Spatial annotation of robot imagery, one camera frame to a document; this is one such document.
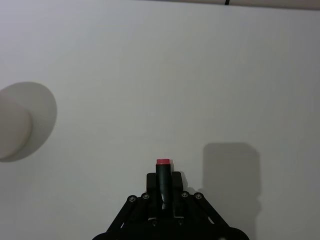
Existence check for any black cylinder with red tip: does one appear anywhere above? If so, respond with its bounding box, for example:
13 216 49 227
155 158 174 212

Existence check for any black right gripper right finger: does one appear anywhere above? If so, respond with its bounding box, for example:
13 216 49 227
170 171 227 229

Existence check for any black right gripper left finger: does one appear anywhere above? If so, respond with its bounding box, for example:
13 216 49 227
105 172 159 233

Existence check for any cream vacuum bottle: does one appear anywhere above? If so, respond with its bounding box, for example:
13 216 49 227
0 92 34 163

